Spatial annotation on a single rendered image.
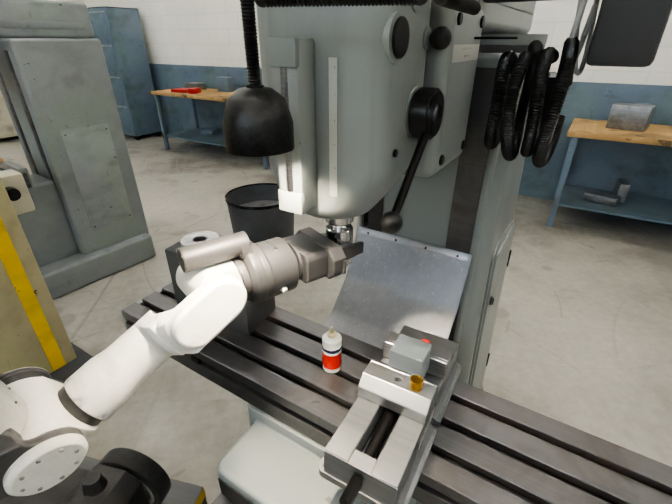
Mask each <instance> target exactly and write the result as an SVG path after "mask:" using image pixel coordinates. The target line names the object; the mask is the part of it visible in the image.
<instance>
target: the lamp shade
mask: <svg viewBox="0 0 672 504"><path fill-rule="evenodd" d="M222 125H223V133H224V140H225V148H226V152H228V153H229V154H232V155H237V156H244V157H265V156H274V155H280V154H284V153H287V152H290V151H292V150H293V149H294V148H295V146H294V126H293V119H292V116H291V113H290V110H289V108H288V105H287V102H286V99H285V97H283V96H282V95H281V94H279V93H278V92H277V91H275V90H274V89H273V88H271V87H265V86H264V85H263V84H261V85H255V86H252V85H249V84H248V85H246V87H242V88H238V89H237V90H236V91H235V92H234V93H233V94H232V95H231V96H230V97H228V98H227V100H226V105H225V111H224V116H223V122H222Z"/></svg>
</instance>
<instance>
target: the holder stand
mask: <svg viewBox="0 0 672 504"><path fill-rule="evenodd" d="M218 237H222V235H218V233H215V232H213V231H200V230H199V231H197V232H193V233H190V234H188V235H186V236H184V237H183V238H182V239H181V241H179V242H177V243H175V244H174V245H172V246H170V247H168V248H166V249H165V254H166V258H167V262H168V266H169V271H170V275H171V279H172V283H173V287H174V292H175V296H176V300H177V304H180V303H181V302H182V301H183V300H184V299H185V298H186V297H187V296H186V295H185V294H184V292H183V291H182V290H181V289H180V288H179V286H178V285H177V282H176V272H177V269H178V267H179V266H180V265H179V261H178V258H177V252H176V250H177V248H181V247H184V246H188V245H192V244H196V243H199V242H203V241H207V240H211V239H215V238H218ZM275 308H276V307H275V297H272V298H269V299H267V300H264V301H261V302H259V303H252V302H250V301H248V300H247V301H246V304H245V307H244V309H243V310H242V312H241V313H240V314H239V315H238V316H237V317H236V318H235V319H234V320H233V321H232V322H231V323H230V324H229V325H228V326H226V327H225V328H227V329H230V330H233V331H236V332H239V333H242V334H245V335H250V334H251V333H252V332H253V331H254V330H255V329H256V328H257V327H258V326H259V325H260V324H261V323H262V322H263V321H264V320H265V319H266V318H267V317H268V316H269V315H270V314H271V313H272V312H273V311H274V310H275Z"/></svg>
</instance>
